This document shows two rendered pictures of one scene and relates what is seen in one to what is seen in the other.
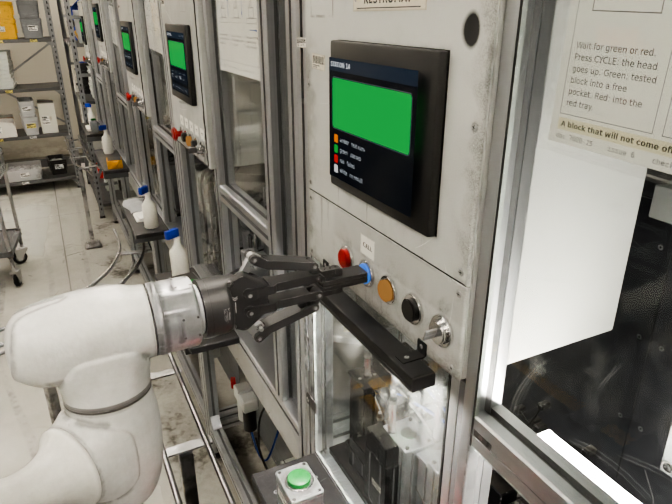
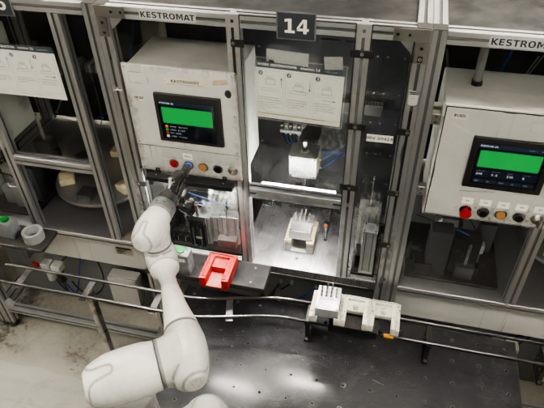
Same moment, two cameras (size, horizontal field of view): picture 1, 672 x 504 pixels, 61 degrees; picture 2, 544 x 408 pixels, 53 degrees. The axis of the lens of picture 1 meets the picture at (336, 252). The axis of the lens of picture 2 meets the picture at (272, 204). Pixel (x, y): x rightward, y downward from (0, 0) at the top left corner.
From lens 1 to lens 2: 1.52 m
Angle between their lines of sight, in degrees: 45
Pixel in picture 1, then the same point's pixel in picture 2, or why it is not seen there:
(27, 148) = not seen: outside the picture
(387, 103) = (198, 114)
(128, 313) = (164, 214)
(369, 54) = (181, 99)
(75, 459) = (172, 262)
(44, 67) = not seen: outside the picture
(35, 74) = not seen: outside the picture
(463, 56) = (226, 100)
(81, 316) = (158, 222)
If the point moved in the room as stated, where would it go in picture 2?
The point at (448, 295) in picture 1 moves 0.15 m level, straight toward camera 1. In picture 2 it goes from (233, 160) to (257, 179)
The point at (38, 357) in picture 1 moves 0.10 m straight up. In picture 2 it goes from (157, 239) to (152, 216)
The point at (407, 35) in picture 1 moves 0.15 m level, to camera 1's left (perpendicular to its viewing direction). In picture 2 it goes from (198, 93) to (166, 111)
